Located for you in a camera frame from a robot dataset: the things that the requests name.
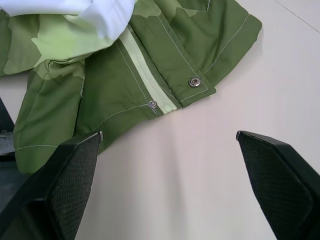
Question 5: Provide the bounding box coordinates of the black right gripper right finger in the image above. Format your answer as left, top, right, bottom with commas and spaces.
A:
235, 130, 320, 240

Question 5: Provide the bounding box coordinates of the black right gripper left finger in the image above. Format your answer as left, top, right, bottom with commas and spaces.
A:
0, 131, 104, 240

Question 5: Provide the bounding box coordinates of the green camouflage zip jacket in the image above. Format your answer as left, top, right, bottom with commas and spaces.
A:
0, 0, 263, 175

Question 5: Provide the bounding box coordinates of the white fabric jacket lining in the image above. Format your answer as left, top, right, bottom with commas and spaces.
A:
0, 0, 138, 41

